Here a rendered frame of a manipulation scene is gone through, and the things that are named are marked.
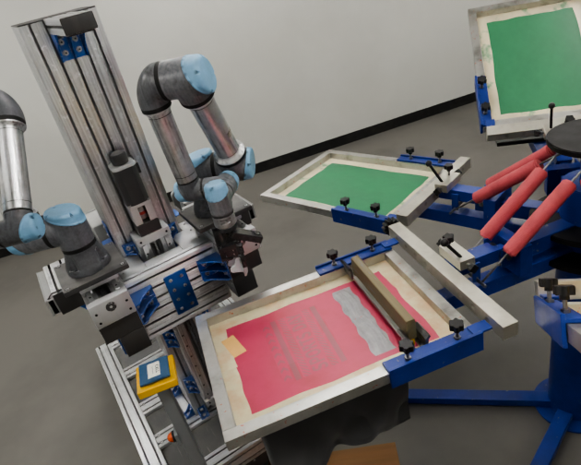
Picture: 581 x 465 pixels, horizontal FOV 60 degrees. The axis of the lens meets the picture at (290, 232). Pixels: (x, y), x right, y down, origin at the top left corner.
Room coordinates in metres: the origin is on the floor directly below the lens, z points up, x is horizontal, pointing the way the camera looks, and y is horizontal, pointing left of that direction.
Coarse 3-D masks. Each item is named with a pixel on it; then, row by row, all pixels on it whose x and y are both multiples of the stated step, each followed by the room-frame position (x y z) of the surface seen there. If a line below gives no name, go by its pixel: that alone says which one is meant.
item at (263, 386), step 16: (384, 320) 1.25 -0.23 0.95; (416, 320) 1.21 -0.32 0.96; (336, 336) 1.23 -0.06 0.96; (352, 336) 1.22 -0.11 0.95; (432, 336) 1.13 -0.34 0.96; (352, 352) 1.14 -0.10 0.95; (368, 352) 1.13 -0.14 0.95; (384, 352) 1.11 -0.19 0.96; (240, 368) 1.20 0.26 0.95; (256, 368) 1.18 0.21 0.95; (272, 368) 1.16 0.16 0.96; (336, 368) 1.10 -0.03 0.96; (352, 368) 1.08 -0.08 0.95; (256, 384) 1.11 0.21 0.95; (272, 384) 1.10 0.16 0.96; (288, 384) 1.08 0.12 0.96; (304, 384) 1.07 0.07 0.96; (320, 384) 1.05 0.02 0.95; (256, 400) 1.05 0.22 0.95; (272, 400) 1.04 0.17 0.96
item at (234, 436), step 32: (384, 256) 1.58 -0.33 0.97; (288, 288) 1.51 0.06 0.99; (416, 288) 1.35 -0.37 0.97; (224, 320) 1.46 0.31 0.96; (448, 320) 1.16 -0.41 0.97; (224, 384) 1.13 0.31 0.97; (352, 384) 0.99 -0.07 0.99; (384, 384) 0.99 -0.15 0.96; (224, 416) 0.99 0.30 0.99; (288, 416) 0.94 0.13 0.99
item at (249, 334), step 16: (336, 288) 1.48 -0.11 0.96; (352, 288) 1.46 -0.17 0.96; (288, 304) 1.46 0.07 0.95; (304, 304) 1.43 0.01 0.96; (320, 304) 1.41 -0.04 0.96; (336, 304) 1.39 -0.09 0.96; (368, 304) 1.35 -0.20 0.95; (256, 320) 1.41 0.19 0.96; (272, 320) 1.39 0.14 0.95; (336, 320) 1.31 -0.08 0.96; (240, 336) 1.35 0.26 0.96; (256, 336) 1.33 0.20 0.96; (256, 352) 1.25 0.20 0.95
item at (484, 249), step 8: (472, 248) 1.40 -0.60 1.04; (480, 248) 1.39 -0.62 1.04; (488, 248) 1.38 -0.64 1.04; (496, 248) 1.37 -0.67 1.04; (480, 256) 1.34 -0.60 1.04; (488, 256) 1.35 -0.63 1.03; (496, 256) 1.36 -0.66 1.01; (480, 264) 1.34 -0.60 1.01; (488, 264) 1.35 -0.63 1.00; (464, 272) 1.33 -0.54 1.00
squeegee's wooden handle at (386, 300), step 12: (360, 264) 1.44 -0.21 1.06; (360, 276) 1.43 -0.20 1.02; (372, 276) 1.36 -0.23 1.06; (372, 288) 1.33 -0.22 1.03; (384, 288) 1.28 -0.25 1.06; (384, 300) 1.25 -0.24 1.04; (396, 300) 1.21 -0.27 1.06; (396, 312) 1.17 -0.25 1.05; (408, 312) 1.15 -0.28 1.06; (408, 324) 1.10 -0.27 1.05; (408, 336) 1.10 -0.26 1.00
